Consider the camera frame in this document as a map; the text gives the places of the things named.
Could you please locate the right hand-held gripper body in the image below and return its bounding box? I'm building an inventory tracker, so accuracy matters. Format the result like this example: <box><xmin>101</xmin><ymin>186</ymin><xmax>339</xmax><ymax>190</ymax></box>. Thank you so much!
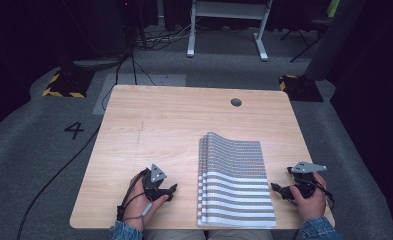
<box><xmin>286</xmin><ymin>161</ymin><xmax>328</xmax><ymax>202</ymax></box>

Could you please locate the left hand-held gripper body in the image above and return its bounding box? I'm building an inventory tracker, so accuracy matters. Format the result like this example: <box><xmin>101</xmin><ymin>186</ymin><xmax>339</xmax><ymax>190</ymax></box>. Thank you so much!
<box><xmin>141</xmin><ymin>163</ymin><xmax>172</xmax><ymax>202</ymax></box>

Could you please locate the person's right hand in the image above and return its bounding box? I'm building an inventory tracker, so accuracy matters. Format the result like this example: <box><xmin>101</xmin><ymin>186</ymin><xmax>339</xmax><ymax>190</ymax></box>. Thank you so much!
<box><xmin>289</xmin><ymin>172</ymin><xmax>328</xmax><ymax>224</ymax></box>

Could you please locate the person's left hand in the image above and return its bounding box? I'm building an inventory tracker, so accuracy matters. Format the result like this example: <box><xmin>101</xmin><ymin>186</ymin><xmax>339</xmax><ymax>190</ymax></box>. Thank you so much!
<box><xmin>121</xmin><ymin>172</ymin><xmax>170</xmax><ymax>232</ymax></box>

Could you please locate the grey white striped folded cloth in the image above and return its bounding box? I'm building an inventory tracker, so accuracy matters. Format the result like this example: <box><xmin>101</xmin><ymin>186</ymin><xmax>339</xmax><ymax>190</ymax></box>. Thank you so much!
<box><xmin>196</xmin><ymin>131</ymin><xmax>278</xmax><ymax>230</ymax></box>

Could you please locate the black yellow striped stand base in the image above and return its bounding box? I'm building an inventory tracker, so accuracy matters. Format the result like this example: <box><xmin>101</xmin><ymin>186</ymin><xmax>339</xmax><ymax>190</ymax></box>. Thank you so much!
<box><xmin>41</xmin><ymin>66</ymin><xmax>96</xmax><ymax>100</ymax></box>
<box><xmin>278</xmin><ymin>74</ymin><xmax>325</xmax><ymax>103</ymax></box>

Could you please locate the grey curtain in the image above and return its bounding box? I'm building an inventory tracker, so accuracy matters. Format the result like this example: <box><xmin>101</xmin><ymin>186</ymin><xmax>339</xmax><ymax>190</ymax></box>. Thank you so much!
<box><xmin>303</xmin><ymin>0</ymin><xmax>367</xmax><ymax>82</ymax></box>

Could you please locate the black office chair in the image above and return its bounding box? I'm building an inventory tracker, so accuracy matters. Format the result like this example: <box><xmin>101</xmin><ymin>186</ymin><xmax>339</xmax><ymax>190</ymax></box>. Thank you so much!
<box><xmin>279</xmin><ymin>0</ymin><xmax>342</xmax><ymax>64</ymax></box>

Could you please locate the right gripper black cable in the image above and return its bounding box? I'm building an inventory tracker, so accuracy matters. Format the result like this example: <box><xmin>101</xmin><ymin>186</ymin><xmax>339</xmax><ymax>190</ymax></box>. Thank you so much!
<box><xmin>303</xmin><ymin>179</ymin><xmax>336</xmax><ymax>212</ymax></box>

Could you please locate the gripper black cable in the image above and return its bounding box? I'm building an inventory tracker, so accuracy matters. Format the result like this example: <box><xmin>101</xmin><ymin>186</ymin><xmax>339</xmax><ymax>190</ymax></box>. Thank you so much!
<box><xmin>303</xmin><ymin>179</ymin><xmax>336</xmax><ymax>212</ymax></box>
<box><xmin>115</xmin><ymin>168</ymin><xmax>155</xmax><ymax>224</ymax></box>

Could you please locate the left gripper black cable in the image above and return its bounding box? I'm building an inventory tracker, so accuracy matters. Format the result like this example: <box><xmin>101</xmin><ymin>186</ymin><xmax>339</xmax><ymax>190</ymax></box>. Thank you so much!
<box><xmin>115</xmin><ymin>168</ymin><xmax>155</xmax><ymax>224</ymax></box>

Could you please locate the long black floor cable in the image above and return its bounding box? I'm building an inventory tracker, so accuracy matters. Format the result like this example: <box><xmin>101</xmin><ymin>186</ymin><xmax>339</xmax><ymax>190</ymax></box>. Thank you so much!
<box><xmin>15</xmin><ymin>59</ymin><xmax>135</xmax><ymax>240</ymax></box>

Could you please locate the bundle of floor cables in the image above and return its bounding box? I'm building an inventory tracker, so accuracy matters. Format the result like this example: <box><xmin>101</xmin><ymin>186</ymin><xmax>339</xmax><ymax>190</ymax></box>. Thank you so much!
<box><xmin>133</xmin><ymin>19</ymin><xmax>194</xmax><ymax>52</ymax></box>

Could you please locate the white table frame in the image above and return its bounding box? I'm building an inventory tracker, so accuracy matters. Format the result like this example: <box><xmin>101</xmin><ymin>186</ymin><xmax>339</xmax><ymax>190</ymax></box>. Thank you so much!
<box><xmin>185</xmin><ymin>0</ymin><xmax>274</xmax><ymax>63</ymax></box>

